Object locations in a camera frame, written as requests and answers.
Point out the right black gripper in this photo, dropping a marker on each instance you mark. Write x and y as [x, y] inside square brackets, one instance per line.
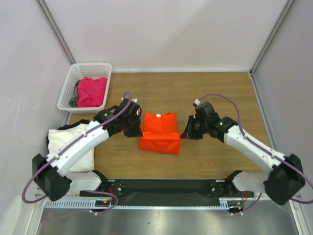
[193, 126]

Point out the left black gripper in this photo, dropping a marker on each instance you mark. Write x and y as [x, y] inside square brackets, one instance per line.
[137, 131]

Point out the orange t shirt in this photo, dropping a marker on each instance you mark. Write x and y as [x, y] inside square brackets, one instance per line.
[160, 133]

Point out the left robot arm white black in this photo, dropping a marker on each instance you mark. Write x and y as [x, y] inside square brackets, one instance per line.
[49, 172]

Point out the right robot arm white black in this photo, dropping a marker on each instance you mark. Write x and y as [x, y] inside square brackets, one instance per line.
[282, 175]

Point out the pink t shirt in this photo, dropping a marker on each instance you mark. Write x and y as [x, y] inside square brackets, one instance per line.
[91, 92]

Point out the folded white t shirt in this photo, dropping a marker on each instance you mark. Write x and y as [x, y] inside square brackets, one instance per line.
[56, 139]

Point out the white plastic laundry basket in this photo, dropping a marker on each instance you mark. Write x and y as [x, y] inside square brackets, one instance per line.
[77, 72]

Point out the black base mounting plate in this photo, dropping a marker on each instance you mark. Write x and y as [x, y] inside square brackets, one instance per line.
[170, 190]

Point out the grey t shirt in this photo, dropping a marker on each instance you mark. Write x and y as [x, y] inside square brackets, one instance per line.
[74, 98]

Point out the white cable duct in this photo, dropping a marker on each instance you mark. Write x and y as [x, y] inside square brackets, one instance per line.
[102, 204]

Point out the left aluminium corner post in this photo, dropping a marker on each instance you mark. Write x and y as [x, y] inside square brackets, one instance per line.
[55, 30]

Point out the aluminium corner post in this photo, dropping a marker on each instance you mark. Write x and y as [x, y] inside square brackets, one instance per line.
[55, 30]
[278, 23]

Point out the right aluminium corner post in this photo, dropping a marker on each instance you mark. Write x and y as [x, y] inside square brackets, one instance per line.
[278, 23]

